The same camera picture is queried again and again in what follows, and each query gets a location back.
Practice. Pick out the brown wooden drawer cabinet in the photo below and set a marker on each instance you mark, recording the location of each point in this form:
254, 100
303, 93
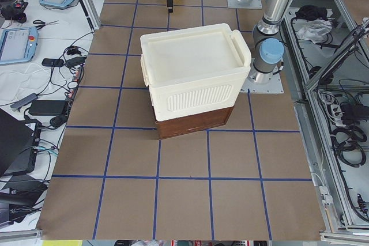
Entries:
193, 123

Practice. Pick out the white plastic storage box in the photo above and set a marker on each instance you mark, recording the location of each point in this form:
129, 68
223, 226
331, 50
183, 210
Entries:
194, 70

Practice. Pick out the black scissors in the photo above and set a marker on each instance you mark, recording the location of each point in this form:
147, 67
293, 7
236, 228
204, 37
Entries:
39, 24

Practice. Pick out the blue teach pendant lower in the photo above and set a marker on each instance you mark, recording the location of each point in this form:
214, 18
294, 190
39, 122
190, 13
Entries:
18, 45

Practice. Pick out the black power adapter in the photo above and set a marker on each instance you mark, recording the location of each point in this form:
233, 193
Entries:
47, 107

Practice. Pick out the brown paper table cover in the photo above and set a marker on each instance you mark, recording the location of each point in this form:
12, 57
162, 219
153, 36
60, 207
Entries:
237, 173

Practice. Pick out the black laptop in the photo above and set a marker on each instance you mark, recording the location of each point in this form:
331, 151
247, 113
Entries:
18, 141

